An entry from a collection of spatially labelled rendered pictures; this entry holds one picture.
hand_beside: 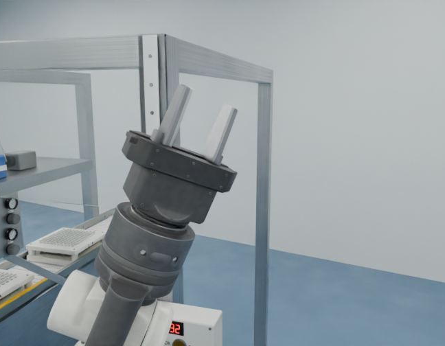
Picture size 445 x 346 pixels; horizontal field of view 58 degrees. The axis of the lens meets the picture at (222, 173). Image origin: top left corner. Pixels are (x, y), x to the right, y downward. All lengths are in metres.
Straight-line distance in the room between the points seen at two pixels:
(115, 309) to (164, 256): 0.06
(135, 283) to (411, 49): 3.49
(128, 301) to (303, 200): 3.67
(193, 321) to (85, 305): 0.41
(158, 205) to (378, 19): 3.51
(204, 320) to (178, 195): 0.46
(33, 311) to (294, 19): 3.24
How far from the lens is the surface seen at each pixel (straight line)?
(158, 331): 0.45
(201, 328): 0.82
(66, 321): 0.46
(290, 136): 3.96
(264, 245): 1.98
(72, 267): 1.74
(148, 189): 0.39
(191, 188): 0.40
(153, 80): 0.79
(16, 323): 1.58
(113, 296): 0.39
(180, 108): 0.39
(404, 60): 3.75
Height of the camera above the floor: 1.59
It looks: 11 degrees down
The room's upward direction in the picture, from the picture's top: straight up
